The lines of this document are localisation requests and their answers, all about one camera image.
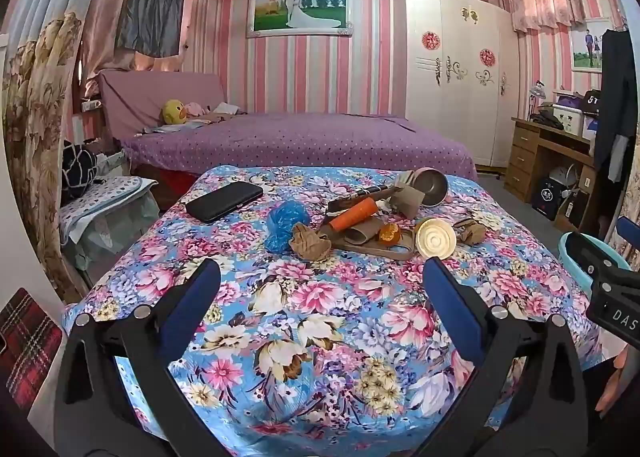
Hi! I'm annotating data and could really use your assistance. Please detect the pink satin curtain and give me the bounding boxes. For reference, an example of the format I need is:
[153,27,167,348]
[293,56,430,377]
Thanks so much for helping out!
[82,0,148,88]

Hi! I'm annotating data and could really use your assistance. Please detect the pink steel-lined mug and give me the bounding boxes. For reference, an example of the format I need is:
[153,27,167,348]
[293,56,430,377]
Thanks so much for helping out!
[400,169,453,208]

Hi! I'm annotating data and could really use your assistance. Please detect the blue plastic bag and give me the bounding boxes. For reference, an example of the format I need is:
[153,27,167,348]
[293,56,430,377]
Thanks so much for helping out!
[264,200,311,253]

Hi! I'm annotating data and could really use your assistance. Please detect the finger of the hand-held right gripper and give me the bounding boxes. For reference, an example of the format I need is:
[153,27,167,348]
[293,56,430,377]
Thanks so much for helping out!
[617,217,640,255]
[574,231,640,284]

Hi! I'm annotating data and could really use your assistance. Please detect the polka-dot padded chair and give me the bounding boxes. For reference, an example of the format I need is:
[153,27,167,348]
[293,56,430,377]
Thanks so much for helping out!
[59,176,160,283]

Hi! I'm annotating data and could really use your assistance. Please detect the purple polka-dot bed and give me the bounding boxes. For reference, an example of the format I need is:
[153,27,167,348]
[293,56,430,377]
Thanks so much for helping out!
[122,112,478,184]

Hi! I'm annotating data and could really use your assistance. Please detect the black patterned bag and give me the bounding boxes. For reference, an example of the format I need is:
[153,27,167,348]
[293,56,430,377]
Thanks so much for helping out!
[62,139,107,200]

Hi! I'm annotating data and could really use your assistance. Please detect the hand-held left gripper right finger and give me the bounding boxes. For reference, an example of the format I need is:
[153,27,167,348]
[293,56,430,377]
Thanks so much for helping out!
[420,257,588,457]

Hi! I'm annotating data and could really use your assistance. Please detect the framed couple photo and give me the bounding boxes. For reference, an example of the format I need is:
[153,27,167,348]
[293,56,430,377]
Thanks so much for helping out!
[570,29,608,72]

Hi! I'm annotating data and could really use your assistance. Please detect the dark cloth pile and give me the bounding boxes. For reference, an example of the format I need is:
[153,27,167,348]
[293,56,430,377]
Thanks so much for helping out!
[532,107,566,130]

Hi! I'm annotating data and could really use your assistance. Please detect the yellow duck plush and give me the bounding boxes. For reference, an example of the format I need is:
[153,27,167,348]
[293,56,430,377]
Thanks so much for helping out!
[161,99,189,126]

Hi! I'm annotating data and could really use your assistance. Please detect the pink covered headboard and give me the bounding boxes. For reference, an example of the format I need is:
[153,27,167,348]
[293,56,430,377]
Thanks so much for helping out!
[95,69,226,138]

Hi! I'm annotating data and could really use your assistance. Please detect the desk lamp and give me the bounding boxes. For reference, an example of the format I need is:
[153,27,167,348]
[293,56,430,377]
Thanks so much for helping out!
[527,80,549,120]

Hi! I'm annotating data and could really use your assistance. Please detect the white round lid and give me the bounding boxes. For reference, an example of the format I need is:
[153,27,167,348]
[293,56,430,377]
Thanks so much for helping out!
[415,218,457,260]

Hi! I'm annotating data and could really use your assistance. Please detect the large brown paper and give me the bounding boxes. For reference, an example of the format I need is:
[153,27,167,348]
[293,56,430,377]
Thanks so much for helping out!
[291,223,332,262]

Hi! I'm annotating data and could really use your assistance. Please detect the wooden desk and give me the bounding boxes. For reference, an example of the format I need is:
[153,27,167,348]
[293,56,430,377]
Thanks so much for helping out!
[505,118,601,234]

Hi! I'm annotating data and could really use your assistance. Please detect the white wardrobe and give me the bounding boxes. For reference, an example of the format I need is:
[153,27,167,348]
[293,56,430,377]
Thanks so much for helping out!
[402,0,516,168]

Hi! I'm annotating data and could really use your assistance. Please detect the person's right hand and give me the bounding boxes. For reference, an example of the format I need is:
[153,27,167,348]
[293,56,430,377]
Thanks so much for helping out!
[600,339,640,418]

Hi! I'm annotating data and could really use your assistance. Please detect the red plaid cloth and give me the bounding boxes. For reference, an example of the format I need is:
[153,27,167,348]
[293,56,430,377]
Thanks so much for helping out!
[0,287,63,410]

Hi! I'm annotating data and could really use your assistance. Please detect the orange carrot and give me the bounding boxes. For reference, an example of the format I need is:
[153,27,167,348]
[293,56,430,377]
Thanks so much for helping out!
[330,198,381,233]

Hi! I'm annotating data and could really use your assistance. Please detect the dark hanging clothes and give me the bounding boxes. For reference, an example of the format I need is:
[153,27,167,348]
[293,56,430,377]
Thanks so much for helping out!
[595,28,639,182]

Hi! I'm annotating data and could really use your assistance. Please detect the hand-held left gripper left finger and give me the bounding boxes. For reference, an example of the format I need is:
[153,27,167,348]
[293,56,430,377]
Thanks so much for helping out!
[54,258,222,457]

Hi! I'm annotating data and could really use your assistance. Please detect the light blue plastic basket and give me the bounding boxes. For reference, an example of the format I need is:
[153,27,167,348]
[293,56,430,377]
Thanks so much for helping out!
[558,232,632,300]

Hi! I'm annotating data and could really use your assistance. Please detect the black shopping bag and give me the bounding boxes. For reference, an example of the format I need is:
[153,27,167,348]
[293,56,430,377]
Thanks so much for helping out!
[532,177,566,222]

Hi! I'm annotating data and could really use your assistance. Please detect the pile of clothes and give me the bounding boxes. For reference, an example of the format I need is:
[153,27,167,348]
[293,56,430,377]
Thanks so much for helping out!
[200,103,244,124]

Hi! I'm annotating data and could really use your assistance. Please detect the framed wedding photo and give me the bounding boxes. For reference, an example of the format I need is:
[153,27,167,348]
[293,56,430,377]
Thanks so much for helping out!
[246,0,354,39]

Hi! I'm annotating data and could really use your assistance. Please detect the floral beige curtain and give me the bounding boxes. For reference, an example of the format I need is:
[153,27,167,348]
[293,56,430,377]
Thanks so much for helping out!
[0,0,120,303]

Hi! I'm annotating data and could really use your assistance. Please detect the cardboard box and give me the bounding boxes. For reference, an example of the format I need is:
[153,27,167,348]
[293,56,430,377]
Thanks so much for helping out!
[555,189,592,233]

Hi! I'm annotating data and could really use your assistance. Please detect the white fan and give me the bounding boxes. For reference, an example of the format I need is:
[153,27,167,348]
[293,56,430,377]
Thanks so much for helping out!
[547,164,582,198]

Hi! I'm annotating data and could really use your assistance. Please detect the white storage box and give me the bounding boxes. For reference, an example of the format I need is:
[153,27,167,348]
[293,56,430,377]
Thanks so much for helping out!
[552,102,589,134]

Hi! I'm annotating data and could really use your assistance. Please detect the brown cardboard tray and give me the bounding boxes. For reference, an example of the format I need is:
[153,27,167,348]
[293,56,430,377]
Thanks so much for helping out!
[327,229,416,261]

